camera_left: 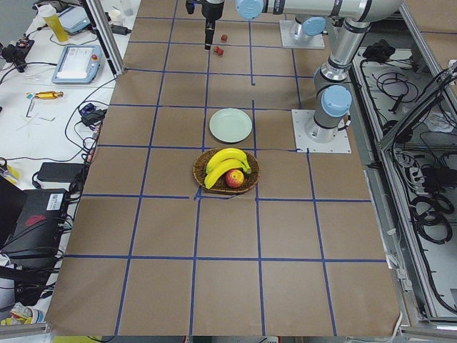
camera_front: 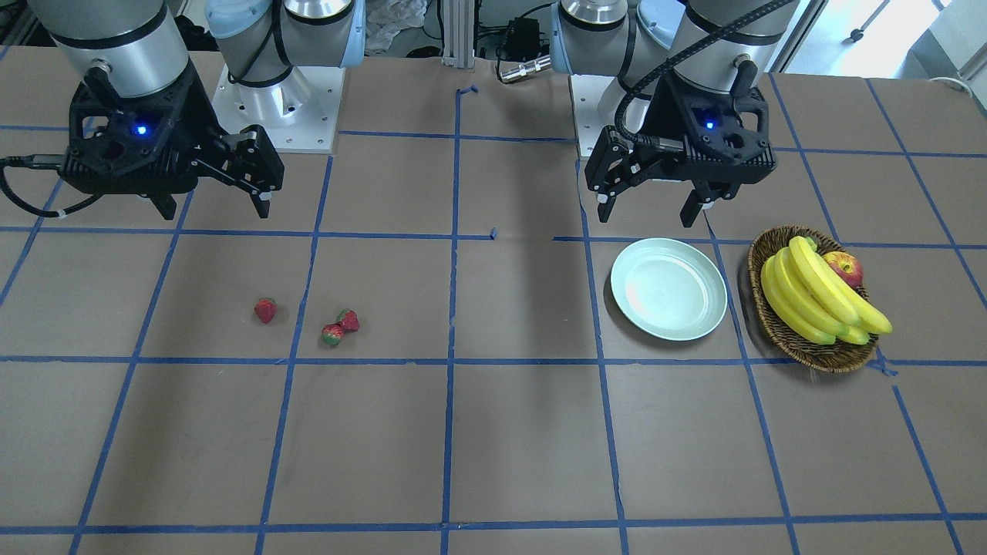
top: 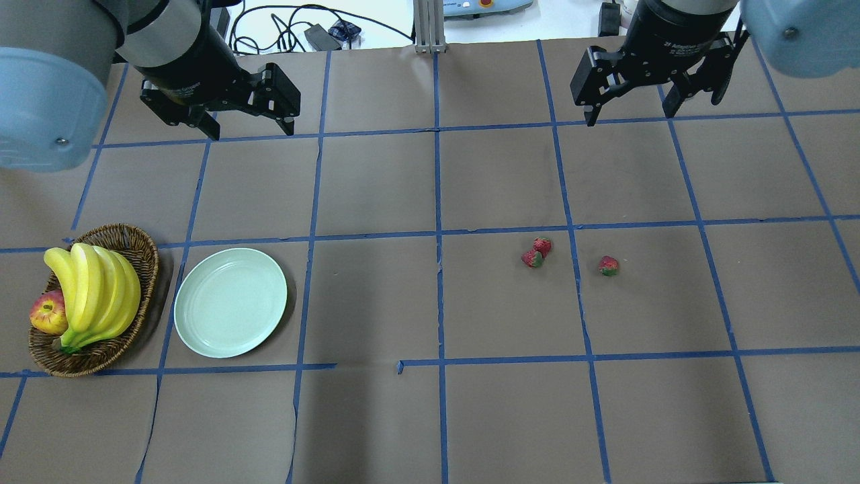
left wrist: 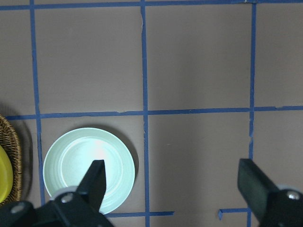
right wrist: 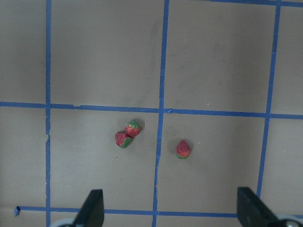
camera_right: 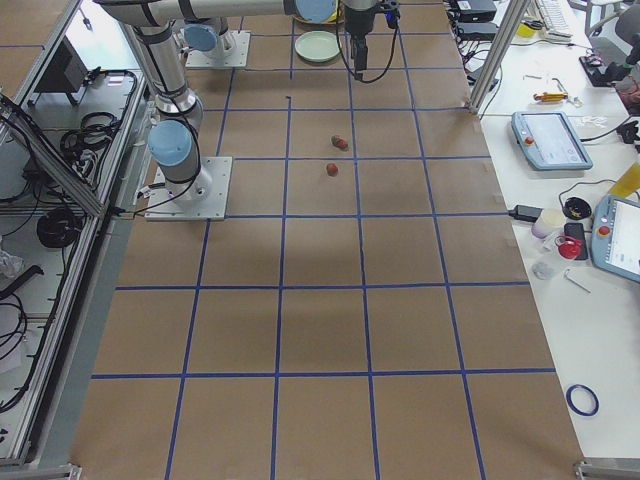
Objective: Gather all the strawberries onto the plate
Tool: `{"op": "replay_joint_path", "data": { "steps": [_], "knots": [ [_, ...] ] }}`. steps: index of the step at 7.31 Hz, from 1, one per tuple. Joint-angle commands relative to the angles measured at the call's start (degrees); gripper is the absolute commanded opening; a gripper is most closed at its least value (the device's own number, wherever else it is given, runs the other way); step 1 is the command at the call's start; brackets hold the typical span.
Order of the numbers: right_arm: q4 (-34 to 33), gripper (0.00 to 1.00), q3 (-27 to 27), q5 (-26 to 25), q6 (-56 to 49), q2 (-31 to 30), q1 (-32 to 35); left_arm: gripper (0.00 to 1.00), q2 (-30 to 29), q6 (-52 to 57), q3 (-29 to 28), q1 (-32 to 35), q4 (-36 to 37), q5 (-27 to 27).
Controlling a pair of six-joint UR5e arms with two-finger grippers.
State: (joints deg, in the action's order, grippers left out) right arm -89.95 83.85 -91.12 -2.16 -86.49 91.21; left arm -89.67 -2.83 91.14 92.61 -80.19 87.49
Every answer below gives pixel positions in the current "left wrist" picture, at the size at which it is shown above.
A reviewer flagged yellow banana bunch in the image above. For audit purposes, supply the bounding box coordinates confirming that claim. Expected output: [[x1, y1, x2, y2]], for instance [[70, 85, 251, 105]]
[[0, 146, 13, 202]]

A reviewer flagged pale green round plate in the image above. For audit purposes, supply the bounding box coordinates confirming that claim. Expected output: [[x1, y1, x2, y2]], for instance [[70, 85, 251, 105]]
[[43, 127, 136, 215]]

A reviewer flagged brown wicker basket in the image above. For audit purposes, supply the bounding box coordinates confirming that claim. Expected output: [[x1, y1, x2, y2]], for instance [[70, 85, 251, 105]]
[[0, 116, 22, 206]]

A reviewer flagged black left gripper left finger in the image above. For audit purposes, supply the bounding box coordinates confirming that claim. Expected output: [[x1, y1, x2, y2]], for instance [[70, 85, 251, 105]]
[[76, 160, 105, 212]]

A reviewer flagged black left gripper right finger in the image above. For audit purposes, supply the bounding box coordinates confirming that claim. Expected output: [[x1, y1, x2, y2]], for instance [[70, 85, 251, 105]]
[[238, 158, 279, 220]]

